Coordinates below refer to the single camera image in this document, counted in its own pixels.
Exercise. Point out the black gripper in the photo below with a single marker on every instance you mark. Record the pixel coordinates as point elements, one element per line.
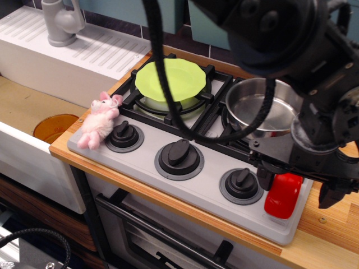
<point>279,155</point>

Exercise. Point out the red plastic salmon piece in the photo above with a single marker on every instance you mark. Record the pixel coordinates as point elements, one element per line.
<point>283,195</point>

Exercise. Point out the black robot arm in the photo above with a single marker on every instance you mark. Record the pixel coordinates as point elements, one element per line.
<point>304,44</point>

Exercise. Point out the black right stove knob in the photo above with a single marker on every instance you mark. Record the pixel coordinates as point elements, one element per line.
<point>240,186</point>

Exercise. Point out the black stove knob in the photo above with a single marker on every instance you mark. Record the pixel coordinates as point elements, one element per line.
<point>240,186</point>
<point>125,138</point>
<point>179,160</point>

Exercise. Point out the stainless steel pan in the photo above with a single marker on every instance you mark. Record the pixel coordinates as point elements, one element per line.
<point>244,100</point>

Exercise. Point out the black right burner grate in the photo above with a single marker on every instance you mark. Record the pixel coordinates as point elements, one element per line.
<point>216,125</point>

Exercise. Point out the black burner grate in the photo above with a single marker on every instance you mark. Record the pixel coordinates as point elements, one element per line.
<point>157,115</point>
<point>216,125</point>

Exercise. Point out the black middle stove knob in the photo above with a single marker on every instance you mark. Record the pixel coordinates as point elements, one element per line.
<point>179,160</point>

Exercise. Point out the black left burner grate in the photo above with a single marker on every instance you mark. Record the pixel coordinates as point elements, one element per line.
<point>157,115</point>

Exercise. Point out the grey toy stove top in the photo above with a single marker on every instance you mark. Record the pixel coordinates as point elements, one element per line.
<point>202,191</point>

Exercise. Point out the lime green plastic plate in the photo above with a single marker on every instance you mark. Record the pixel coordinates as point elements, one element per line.
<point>185,79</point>

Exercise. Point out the toy oven door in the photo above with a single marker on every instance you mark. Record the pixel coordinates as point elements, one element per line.
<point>150,236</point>

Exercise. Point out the black left stove knob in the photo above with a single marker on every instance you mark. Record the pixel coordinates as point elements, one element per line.
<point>125,138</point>

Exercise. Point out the pink plush pig toy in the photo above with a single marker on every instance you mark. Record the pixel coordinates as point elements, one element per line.
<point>100,122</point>

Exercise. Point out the orange plastic bowl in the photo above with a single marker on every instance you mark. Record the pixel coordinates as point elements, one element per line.
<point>49,129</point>

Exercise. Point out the white toy sink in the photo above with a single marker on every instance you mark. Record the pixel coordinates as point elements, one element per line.
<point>39,81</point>

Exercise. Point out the grey toy faucet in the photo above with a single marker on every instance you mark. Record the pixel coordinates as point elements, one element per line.
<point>62,25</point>

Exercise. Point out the teal left wall cabinet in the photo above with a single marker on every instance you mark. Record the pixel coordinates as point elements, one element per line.
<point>127,16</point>

